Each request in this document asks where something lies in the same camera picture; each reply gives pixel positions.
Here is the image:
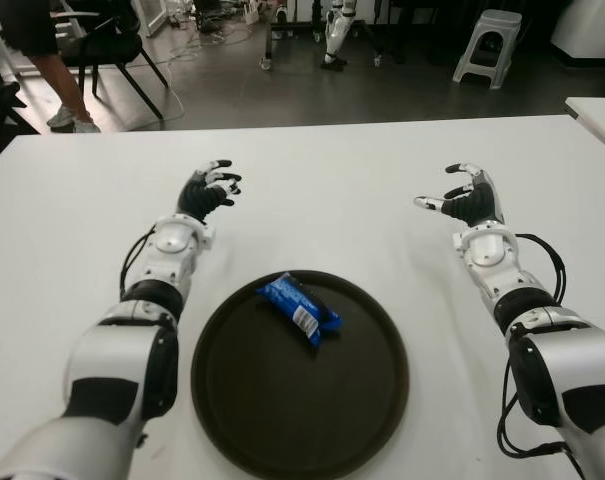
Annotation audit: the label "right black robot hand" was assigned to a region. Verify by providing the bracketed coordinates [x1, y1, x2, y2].
[413, 162, 507, 230]

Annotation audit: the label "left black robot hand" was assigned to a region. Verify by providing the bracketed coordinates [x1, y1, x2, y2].
[176, 158, 244, 225]

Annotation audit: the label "blue Oreo cookie packet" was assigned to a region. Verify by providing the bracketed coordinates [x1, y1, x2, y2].
[255, 271, 343, 349]

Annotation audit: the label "white side table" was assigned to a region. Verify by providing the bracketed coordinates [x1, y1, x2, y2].
[564, 96, 605, 156]

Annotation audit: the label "white plastic stool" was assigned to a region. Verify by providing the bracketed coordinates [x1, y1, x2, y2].
[450, 8, 523, 91]

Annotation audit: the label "black chair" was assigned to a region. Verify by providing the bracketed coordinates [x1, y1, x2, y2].
[56, 0, 169, 121]

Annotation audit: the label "white framed panel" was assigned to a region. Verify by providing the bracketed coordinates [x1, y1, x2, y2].
[131, 0, 169, 39]

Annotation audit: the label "white cabinet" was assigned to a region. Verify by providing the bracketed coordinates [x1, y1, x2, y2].
[550, 0, 605, 66]

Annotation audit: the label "white humanoid robot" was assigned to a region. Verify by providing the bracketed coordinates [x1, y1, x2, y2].
[320, 0, 358, 72]

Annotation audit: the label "round dark brown tray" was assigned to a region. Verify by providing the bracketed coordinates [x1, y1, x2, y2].
[190, 270, 412, 480]

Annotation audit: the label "person in black shorts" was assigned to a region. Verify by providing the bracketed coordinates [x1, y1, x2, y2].
[0, 0, 102, 134]

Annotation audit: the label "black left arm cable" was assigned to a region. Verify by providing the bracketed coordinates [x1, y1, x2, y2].
[119, 227, 156, 297]

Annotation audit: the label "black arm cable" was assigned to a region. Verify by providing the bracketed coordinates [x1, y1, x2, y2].
[119, 227, 156, 297]
[496, 231, 586, 479]

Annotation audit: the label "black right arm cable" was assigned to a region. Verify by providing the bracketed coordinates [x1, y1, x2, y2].
[496, 231, 586, 479]

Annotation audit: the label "white floor cables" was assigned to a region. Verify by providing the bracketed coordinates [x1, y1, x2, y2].
[166, 17, 263, 69]

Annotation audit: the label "black wheeled gantry frame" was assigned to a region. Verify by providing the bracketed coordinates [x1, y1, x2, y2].
[258, 0, 386, 72]

